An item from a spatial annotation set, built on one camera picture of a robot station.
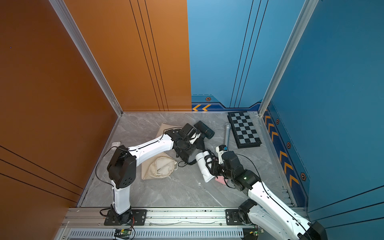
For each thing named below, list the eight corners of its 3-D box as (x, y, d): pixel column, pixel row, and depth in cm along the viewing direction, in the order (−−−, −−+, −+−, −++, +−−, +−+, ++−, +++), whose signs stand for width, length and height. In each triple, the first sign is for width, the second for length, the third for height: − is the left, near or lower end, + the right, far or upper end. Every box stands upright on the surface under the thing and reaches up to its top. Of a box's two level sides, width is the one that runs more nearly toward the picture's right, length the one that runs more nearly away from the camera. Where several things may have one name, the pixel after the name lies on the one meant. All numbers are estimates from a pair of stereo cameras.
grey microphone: (224, 146, 101) (225, 145, 99) (224, 124, 114) (225, 122, 112) (231, 147, 101) (231, 145, 99) (230, 124, 114) (231, 122, 112)
